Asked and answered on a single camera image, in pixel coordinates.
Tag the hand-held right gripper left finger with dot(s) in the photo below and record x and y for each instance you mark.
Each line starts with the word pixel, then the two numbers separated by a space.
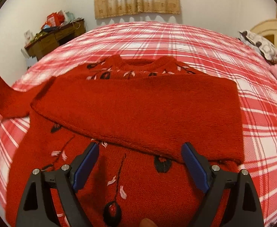
pixel 86 167

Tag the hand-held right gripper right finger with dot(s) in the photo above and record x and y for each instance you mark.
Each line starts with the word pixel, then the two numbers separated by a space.
pixel 195 167

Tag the red knitted sweater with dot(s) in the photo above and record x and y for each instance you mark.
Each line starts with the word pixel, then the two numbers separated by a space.
pixel 140 104

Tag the person's right hand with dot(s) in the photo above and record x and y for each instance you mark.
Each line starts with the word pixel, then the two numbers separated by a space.
pixel 147 223

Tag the brown wooden desk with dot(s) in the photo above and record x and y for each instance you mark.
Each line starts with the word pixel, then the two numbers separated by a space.
pixel 51 40

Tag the red plaid bed sheet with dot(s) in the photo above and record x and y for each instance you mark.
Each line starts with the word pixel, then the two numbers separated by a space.
pixel 152 40

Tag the patterned grey pillow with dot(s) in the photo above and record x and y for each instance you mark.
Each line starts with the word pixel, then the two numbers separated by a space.
pixel 261 45

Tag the pile of colourful bags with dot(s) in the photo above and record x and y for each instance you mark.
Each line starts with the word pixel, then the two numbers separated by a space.
pixel 55 20

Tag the cream wooden headboard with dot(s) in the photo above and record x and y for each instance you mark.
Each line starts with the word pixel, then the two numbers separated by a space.
pixel 268 29

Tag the beige patterned curtain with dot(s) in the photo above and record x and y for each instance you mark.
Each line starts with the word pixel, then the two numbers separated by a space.
pixel 136 0

